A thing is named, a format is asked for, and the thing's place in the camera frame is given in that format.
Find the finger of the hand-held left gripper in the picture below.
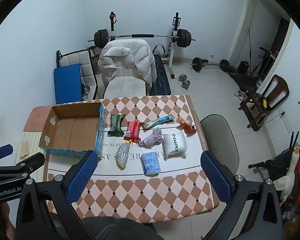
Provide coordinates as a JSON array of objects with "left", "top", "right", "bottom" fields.
[
  {"left": 14, "top": 152, "right": 45, "bottom": 174},
  {"left": 0, "top": 144, "right": 14, "bottom": 162}
]

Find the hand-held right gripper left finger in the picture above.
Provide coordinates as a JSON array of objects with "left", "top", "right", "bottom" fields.
[{"left": 16, "top": 150, "right": 100, "bottom": 240}]

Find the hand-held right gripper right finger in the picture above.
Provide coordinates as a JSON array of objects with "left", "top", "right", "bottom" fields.
[{"left": 200, "top": 151, "right": 283, "bottom": 240}]

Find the light wooden board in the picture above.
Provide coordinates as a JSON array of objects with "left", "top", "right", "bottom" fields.
[{"left": 19, "top": 132, "right": 44, "bottom": 159}]

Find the beige round-back chair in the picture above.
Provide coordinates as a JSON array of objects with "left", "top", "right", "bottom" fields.
[{"left": 199, "top": 114, "right": 239, "bottom": 178}]

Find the open cardboard box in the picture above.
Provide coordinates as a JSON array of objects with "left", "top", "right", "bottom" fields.
[{"left": 38, "top": 102, "right": 107, "bottom": 159}]

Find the clear yellow mesh packet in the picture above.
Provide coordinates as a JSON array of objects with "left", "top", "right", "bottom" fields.
[{"left": 116, "top": 141, "right": 131, "bottom": 169}]

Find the orange snack packet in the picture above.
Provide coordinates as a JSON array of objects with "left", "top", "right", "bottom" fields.
[{"left": 178, "top": 120, "right": 197, "bottom": 134}]

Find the green snack packet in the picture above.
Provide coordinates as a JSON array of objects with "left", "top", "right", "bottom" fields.
[{"left": 107, "top": 114, "right": 126, "bottom": 138}]

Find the black folding stand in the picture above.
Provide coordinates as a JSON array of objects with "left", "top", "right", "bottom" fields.
[{"left": 248, "top": 131, "right": 300, "bottom": 181}]

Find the blue tissue packet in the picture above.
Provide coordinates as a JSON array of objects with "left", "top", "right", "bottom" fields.
[{"left": 140, "top": 151, "right": 163, "bottom": 175}]

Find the red snack packet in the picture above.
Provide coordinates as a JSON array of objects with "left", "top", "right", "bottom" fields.
[{"left": 123, "top": 121, "right": 145, "bottom": 143}]

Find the white goose plush toy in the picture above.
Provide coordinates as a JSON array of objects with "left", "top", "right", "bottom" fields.
[{"left": 275, "top": 146, "right": 300, "bottom": 203}]

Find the grey pink cloth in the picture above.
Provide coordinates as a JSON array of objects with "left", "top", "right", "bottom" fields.
[{"left": 139, "top": 127, "right": 164, "bottom": 148}]

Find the long blue snack packet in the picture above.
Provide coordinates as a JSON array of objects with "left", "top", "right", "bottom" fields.
[{"left": 143, "top": 115, "right": 175, "bottom": 130}]

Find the blue folded mat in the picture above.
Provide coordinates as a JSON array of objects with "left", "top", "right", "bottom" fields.
[{"left": 53, "top": 63, "right": 83, "bottom": 105}]

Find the white office chair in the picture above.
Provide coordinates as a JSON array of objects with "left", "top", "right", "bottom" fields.
[{"left": 101, "top": 39, "right": 155, "bottom": 99}]

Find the dark exercise machine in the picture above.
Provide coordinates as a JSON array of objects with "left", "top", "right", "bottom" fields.
[{"left": 227, "top": 46, "right": 278, "bottom": 91}]

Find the dark wooden chair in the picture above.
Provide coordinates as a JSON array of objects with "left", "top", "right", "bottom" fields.
[{"left": 238, "top": 74, "right": 290, "bottom": 132}]

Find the black blue weight bench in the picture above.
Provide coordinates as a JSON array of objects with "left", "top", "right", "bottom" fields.
[{"left": 149, "top": 44, "right": 172, "bottom": 96}]

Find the white padded chair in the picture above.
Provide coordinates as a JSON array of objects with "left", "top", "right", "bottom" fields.
[{"left": 56, "top": 50, "right": 98, "bottom": 100}]

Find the small barbell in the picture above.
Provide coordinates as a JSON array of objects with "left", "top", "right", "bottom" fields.
[{"left": 190, "top": 57, "right": 237, "bottom": 73}]

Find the white puffer jacket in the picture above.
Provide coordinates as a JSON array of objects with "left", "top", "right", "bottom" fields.
[{"left": 97, "top": 39, "right": 158, "bottom": 88}]

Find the barbell with black plates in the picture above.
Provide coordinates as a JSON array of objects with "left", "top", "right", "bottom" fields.
[{"left": 87, "top": 29, "right": 197, "bottom": 49}]

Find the white barbell rack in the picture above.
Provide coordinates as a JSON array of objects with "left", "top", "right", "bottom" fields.
[{"left": 108, "top": 11, "right": 182, "bottom": 79}]

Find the white drawstring pouch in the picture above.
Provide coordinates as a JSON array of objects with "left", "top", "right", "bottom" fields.
[{"left": 162, "top": 129, "right": 188, "bottom": 159}]

